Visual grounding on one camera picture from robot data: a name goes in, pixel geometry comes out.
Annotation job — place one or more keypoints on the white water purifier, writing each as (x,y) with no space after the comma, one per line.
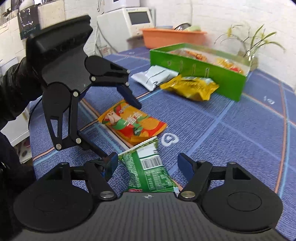
(111,5)

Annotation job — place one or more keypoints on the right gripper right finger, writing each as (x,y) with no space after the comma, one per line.
(198,176)

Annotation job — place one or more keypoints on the white machine with screen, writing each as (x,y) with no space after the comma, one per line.
(122,28)

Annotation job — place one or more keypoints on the green cardboard box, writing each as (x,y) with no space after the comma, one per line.
(200,61)

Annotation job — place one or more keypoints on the steel bowl in basin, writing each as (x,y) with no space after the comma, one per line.
(182,27)

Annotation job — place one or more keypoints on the orange tomato chips bag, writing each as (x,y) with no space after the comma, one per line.
(131,124)

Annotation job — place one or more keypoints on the orange plastic basin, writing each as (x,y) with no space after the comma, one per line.
(156,38)

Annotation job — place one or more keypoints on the orchid plant in glass vase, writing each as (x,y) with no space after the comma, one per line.
(250,41)

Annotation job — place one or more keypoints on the yellow snack bag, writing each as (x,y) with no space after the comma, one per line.
(190,87)

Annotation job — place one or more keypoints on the green snack packet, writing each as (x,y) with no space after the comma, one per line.
(146,170)

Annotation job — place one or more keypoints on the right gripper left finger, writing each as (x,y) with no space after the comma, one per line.
(98,173)

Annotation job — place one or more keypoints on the blue patterned tablecloth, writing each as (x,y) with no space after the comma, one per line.
(258,132)

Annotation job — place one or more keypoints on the clear bag of yellow crisps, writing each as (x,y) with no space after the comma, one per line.
(225,63)

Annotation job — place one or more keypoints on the white silver snack packet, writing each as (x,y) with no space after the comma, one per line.
(154,77)

